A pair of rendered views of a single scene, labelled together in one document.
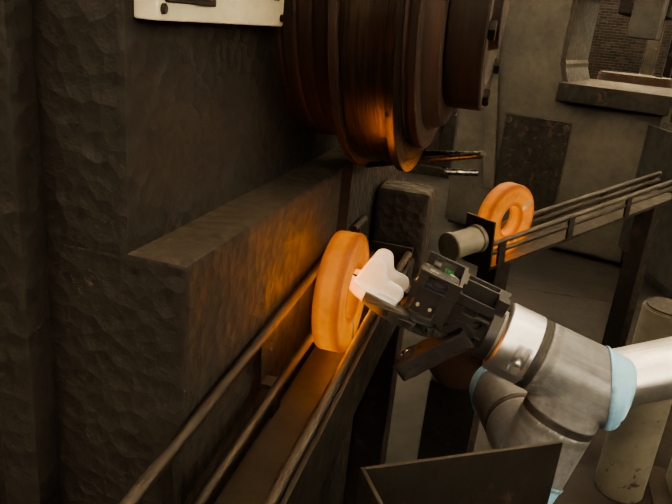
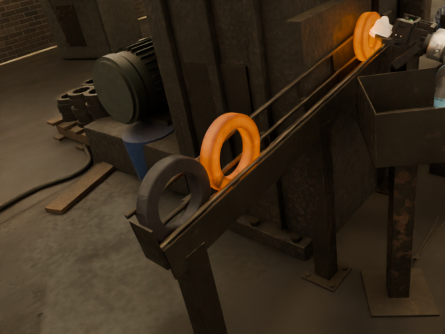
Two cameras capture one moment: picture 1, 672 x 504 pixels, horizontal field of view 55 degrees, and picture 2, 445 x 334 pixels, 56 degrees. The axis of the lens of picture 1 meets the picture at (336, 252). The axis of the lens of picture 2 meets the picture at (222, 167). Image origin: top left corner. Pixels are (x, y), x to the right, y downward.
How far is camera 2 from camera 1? 73 cm
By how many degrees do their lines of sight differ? 31
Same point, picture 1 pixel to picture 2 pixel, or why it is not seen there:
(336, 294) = (361, 34)
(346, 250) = (365, 18)
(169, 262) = (295, 20)
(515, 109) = not seen: outside the picture
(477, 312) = (422, 34)
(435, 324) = (404, 42)
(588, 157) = not seen: outside the picture
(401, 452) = not seen: hidden behind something
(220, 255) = (312, 18)
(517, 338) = (436, 40)
